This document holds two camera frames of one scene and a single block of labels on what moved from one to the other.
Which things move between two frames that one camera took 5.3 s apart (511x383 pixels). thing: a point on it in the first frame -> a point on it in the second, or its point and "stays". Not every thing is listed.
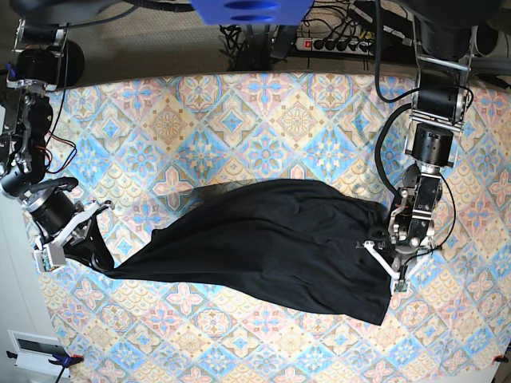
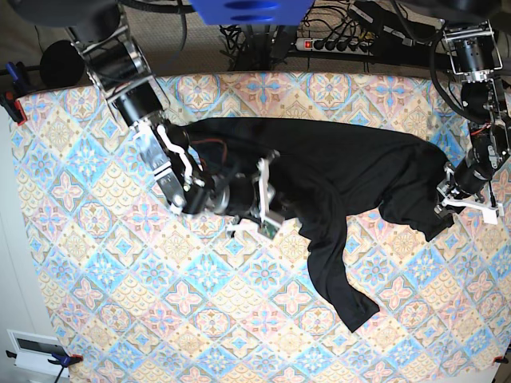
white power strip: [310, 43] stays
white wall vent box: [33, 352] stays
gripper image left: [49, 203] -> [239, 195]
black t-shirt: [312, 238] -> [325, 171]
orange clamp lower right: [499, 357] stays
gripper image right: [406, 236] -> [462, 179]
